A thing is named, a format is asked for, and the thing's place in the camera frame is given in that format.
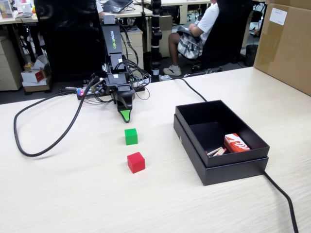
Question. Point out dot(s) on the beige drawer cabinet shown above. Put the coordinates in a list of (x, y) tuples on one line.
[(133, 48)]

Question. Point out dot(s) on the small framed picture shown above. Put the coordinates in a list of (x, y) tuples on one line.
[(6, 8)]

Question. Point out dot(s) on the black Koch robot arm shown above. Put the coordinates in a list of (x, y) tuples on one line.
[(111, 36)]

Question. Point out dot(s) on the beige low side cabinet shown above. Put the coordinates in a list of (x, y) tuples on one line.
[(8, 65)]

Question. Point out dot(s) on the black open laptop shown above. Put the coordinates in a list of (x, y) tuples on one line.
[(116, 5)]

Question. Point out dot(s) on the large black office chair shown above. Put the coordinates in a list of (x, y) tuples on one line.
[(73, 36)]

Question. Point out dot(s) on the white red small carton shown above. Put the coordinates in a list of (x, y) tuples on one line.
[(34, 76)]

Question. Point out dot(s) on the black mesh trash bin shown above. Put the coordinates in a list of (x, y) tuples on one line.
[(251, 55)]

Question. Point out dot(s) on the black open box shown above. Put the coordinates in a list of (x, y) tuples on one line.
[(226, 174)]

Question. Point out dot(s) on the brown carton on floor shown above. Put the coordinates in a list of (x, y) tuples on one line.
[(39, 87)]

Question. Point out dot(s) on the black occupied office chair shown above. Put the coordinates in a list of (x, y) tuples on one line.
[(228, 31)]

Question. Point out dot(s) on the large brown cardboard box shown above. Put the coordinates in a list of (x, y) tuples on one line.
[(284, 48)]

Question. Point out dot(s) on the black white vertical pole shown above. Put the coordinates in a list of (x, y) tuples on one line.
[(156, 43)]

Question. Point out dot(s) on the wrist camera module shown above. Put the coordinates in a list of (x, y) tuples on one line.
[(98, 86)]

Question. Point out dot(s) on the orange white matchbox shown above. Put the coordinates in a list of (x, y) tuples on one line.
[(236, 143)]

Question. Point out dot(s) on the green wooden cube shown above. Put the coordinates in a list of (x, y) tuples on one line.
[(131, 137)]

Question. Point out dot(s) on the red wooden cube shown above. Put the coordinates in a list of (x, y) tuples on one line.
[(135, 162)]

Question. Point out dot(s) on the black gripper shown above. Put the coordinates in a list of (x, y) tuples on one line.
[(117, 82)]

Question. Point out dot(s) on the seated person white shirt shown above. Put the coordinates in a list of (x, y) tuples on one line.
[(206, 21)]

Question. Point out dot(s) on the beige office desk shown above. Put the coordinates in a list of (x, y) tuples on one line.
[(14, 20)]

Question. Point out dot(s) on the black box inner tray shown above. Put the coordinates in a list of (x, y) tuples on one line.
[(243, 157)]

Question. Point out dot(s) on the white shipping label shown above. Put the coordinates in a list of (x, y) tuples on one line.
[(279, 16)]

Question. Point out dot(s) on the yellow small toy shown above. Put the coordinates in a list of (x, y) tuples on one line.
[(34, 11)]

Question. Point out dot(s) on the red-tipped wooden match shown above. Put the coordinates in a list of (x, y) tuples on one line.
[(219, 152), (213, 150), (224, 150)]

